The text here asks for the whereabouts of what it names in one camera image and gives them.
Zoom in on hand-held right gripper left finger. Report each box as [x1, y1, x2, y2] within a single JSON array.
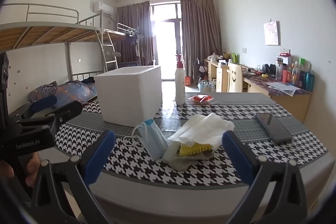
[[30, 130, 116, 224]]

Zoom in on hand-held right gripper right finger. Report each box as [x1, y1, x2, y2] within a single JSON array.
[[222, 130, 308, 224]]

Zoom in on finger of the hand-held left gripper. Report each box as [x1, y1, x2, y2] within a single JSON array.
[[9, 95, 58, 122], [18, 100, 83, 133]]

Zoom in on yellow foam fruit net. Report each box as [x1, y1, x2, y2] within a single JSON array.
[[178, 143, 212, 157]]

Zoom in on white paper towel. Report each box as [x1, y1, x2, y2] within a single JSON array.
[[167, 112, 235, 151]]

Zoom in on blue face mask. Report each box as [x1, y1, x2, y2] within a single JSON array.
[[123, 119, 168, 161]]

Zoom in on white foam box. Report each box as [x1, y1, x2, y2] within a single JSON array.
[[94, 65, 162, 127]]

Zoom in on person's left hand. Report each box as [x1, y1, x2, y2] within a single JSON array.
[[0, 153, 42, 188]]

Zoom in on blue orange quilt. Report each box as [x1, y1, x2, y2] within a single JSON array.
[[28, 81, 97, 109]]

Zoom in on dark smartphone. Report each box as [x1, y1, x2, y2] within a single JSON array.
[[255, 113, 293, 145]]

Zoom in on houndstooth tablecloth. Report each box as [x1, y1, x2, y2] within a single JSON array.
[[54, 92, 330, 186]]

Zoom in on red snack packet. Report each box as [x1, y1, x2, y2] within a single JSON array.
[[188, 95, 217, 104]]

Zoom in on metal bunk bed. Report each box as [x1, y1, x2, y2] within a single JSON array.
[[0, 3, 105, 109], [101, 22, 154, 68]]

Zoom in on wooden desk with patterned cover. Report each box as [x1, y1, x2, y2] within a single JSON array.
[[243, 67, 313, 123]]

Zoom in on pale plastic bucket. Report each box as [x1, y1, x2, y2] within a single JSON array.
[[197, 81, 212, 93]]

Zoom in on wooden chair with smiley face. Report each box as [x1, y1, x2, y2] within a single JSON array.
[[227, 63, 243, 93]]

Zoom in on wooden desk with drawers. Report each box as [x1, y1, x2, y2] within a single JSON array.
[[204, 59, 230, 93]]

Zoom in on printed papers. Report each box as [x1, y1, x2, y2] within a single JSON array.
[[268, 82, 301, 96]]

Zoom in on white lotion pump bottle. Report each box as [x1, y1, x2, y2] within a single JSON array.
[[175, 53, 186, 105]]

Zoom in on black headphones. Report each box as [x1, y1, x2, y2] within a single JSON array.
[[262, 64, 276, 76]]

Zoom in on dark bag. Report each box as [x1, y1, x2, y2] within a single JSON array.
[[192, 59, 208, 81]]

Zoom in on dark hanging clothes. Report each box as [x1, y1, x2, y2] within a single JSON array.
[[125, 30, 139, 45]]

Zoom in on row of toiletry bottles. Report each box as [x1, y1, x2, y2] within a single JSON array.
[[282, 57, 306, 89]]

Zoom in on teal tumbler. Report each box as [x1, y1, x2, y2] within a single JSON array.
[[304, 72, 315, 92]]

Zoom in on white air conditioner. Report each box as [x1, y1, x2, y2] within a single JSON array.
[[93, 1, 115, 16]]

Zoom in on brown curtain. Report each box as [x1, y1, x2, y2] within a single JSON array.
[[116, 1, 154, 67], [181, 0, 222, 83]]

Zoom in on glass balcony door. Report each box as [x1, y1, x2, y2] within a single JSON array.
[[151, 2, 183, 81]]

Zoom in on pink wall picture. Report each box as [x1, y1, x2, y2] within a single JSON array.
[[264, 21, 280, 45]]

